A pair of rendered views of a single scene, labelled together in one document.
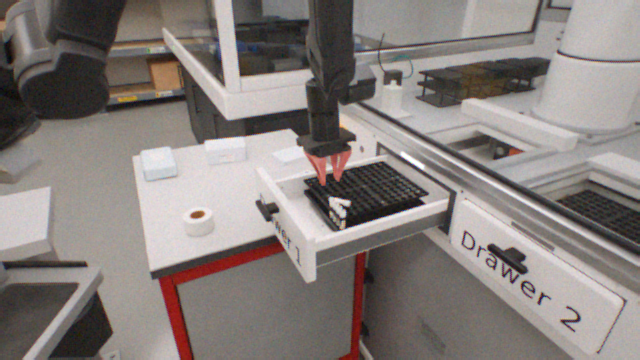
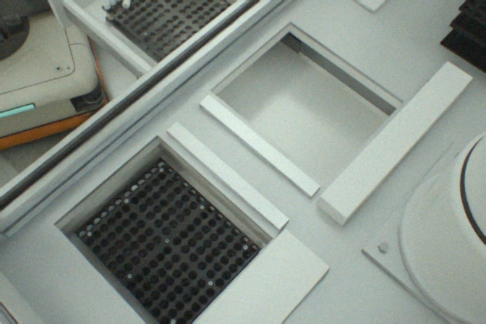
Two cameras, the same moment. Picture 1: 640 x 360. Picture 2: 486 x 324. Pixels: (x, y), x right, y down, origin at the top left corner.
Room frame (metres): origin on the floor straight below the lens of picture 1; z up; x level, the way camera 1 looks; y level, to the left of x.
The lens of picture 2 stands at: (0.63, -0.77, 1.62)
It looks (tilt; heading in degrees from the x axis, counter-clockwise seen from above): 64 degrees down; 70
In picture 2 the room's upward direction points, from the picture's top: straight up
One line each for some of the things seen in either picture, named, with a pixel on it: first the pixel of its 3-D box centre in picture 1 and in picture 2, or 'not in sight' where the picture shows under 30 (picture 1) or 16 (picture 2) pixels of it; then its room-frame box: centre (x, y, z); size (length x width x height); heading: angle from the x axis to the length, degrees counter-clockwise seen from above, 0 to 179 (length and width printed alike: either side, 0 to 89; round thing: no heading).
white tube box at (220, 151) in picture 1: (225, 150); not in sight; (1.17, 0.32, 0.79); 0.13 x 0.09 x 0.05; 107
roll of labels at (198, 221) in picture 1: (198, 221); not in sight; (0.77, 0.30, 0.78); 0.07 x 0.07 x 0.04
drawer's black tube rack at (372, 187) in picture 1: (363, 197); not in sight; (0.74, -0.10, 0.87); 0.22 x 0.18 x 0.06; 116
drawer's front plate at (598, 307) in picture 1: (518, 266); not in sight; (0.51, -0.35, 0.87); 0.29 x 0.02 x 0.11; 26
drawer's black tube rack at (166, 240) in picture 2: not in sight; (169, 246); (0.60, -0.53, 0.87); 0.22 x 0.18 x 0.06; 116
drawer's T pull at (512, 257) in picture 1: (511, 256); not in sight; (0.50, -0.32, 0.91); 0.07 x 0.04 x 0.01; 26
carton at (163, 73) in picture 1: (170, 72); not in sight; (4.25, 1.64, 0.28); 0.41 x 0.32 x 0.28; 120
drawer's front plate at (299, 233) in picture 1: (282, 218); not in sight; (0.65, 0.08, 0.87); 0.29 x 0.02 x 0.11; 26
